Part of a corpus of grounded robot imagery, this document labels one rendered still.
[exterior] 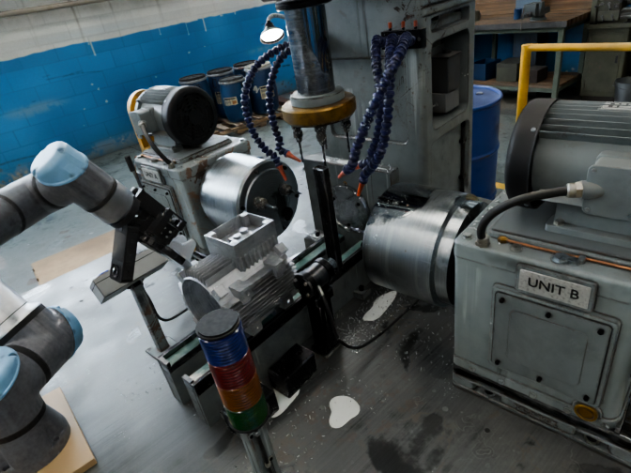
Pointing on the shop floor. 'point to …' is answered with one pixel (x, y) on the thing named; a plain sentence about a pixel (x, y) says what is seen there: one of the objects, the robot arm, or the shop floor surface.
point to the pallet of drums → (227, 101)
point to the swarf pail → (623, 89)
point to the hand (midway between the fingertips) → (186, 267)
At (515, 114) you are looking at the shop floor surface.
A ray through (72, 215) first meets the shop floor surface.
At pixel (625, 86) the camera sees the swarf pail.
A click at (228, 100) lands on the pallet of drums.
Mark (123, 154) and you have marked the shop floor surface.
